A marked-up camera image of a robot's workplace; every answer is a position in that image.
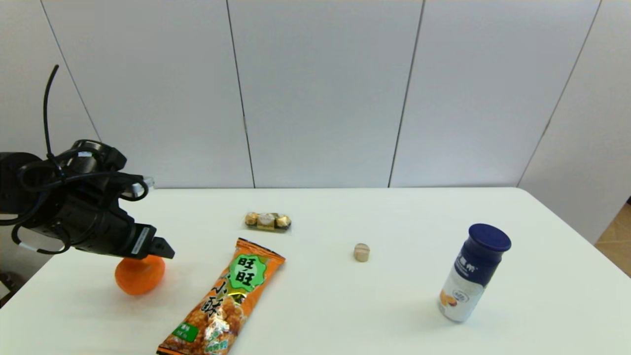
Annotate gold foil chocolate pack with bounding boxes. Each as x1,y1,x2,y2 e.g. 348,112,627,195
245,212,292,233

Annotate orange rice cracker snack bag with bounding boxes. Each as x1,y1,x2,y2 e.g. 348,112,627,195
156,238,286,355

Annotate dark object on floor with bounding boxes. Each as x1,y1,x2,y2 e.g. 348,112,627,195
0,273,23,307

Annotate black looping arm cable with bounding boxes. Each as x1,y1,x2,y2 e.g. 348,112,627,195
0,64,151,255

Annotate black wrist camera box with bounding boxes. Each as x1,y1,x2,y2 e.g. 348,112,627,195
69,140,128,174

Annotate white bottle with blue cap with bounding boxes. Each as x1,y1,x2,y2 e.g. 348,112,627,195
437,223,512,323

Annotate orange mandarin fruit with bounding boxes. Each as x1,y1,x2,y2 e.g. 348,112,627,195
115,254,166,296

